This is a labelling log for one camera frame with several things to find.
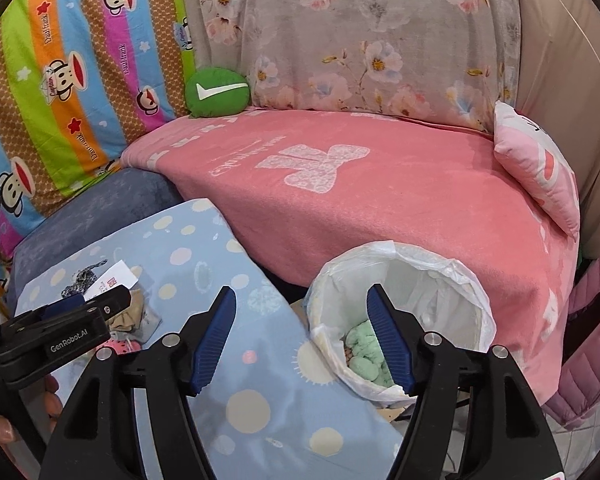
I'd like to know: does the mint green chunky knit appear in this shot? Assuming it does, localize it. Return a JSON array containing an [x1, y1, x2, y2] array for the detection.
[[343, 320, 394, 388]]

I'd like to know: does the light blue planet tablecloth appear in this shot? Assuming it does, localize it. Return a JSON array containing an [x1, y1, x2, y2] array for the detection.
[[17, 200, 401, 479]]

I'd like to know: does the colourful monkey print pillow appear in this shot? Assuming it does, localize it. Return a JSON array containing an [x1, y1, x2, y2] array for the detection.
[[0, 0, 195, 290]]

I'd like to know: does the pink blanket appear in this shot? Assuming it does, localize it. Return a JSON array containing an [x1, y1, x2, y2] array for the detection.
[[121, 110, 578, 402]]

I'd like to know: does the blue grey velvet cushion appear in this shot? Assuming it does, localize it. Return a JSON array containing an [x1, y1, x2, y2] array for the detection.
[[6, 168, 183, 310]]

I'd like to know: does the person's left hand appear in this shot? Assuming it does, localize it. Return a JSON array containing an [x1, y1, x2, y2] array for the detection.
[[0, 374, 64, 446]]

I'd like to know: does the green round cushion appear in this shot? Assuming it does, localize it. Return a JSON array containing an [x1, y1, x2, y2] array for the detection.
[[185, 67, 251, 118]]

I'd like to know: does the beige stocking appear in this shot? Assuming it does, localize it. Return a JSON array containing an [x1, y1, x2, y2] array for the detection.
[[108, 289, 145, 333]]

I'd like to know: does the pink quilted jacket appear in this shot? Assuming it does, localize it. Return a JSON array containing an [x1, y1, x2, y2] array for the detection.
[[544, 258, 600, 429]]

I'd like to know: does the grey floral pillow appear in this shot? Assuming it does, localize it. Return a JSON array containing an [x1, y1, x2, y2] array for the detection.
[[184, 0, 521, 132]]

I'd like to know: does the black white patterned hairband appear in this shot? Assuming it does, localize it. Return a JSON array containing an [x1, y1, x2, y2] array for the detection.
[[61, 259, 108, 299]]

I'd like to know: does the white paper tag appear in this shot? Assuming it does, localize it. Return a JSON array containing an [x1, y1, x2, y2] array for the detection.
[[83, 260, 138, 300]]

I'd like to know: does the watermelon coin pouch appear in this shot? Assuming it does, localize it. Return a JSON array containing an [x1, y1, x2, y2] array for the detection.
[[96, 338, 142, 356]]

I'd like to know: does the small pink cushion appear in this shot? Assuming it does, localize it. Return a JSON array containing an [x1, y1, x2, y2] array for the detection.
[[494, 101, 580, 240]]

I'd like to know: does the beige curtain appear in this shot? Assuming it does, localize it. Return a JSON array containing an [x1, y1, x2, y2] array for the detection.
[[516, 0, 600, 259]]

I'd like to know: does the bin with white liner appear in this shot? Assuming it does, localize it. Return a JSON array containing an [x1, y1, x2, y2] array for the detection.
[[303, 240, 496, 408]]

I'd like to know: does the grey plastic packet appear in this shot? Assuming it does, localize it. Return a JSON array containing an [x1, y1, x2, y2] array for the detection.
[[130, 307, 161, 344]]

